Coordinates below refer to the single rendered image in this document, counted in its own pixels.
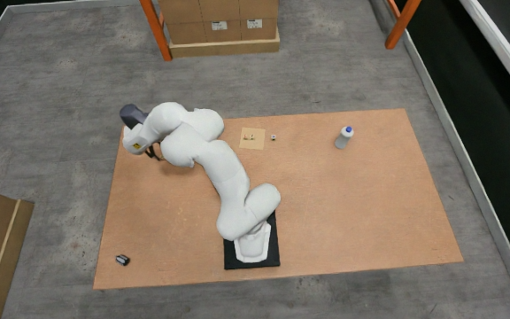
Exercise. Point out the small bottle with blue cap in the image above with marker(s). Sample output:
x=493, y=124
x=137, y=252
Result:
x=344, y=137

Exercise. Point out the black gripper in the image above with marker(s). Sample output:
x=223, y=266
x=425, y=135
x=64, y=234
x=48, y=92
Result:
x=152, y=153

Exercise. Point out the beige flat mat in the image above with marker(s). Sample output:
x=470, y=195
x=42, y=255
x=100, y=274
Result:
x=258, y=143

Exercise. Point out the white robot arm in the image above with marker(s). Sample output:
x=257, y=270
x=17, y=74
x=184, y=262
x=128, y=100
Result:
x=195, y=140

